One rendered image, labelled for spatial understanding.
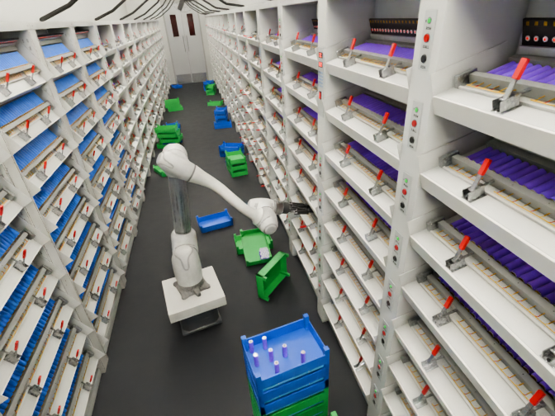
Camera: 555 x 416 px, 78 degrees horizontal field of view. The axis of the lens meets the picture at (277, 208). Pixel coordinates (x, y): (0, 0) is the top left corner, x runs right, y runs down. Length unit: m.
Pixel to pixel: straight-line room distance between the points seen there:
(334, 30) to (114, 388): 2.05
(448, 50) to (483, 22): 0.09
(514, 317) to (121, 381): 1.91
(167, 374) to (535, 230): 1.87
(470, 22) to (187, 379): 1.95
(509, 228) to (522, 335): 0.21
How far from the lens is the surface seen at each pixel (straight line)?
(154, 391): 2.13
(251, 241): 2.80
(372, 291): 1.40
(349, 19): 1.53
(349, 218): 1.46
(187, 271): 2.05
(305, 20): 2.20
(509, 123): 0.74
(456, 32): 0.90
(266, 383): 1.41
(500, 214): 0.81
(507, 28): 0.98
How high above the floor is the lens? 1.69
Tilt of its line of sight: 30 degrees down
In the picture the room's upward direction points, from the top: 4 degrees counter-clockwise
